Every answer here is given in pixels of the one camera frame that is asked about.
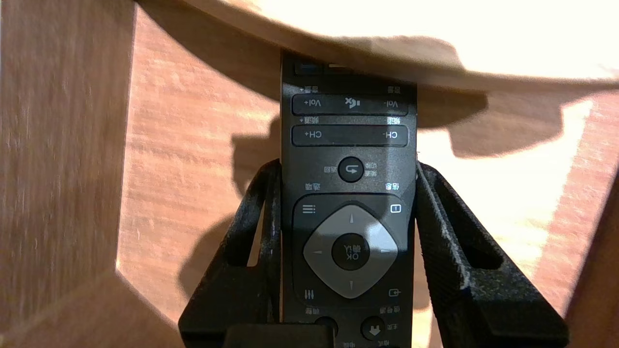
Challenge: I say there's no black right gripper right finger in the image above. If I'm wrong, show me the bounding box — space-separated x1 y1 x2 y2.
415 162 569 348

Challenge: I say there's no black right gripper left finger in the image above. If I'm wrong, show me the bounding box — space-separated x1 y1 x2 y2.
178 159 335 348

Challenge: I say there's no black remote with grey ring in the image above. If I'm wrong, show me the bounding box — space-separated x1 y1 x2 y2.
280 48 418 348

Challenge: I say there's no wooden nightstand drawer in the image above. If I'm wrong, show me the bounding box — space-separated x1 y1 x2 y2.
0 0 619 348

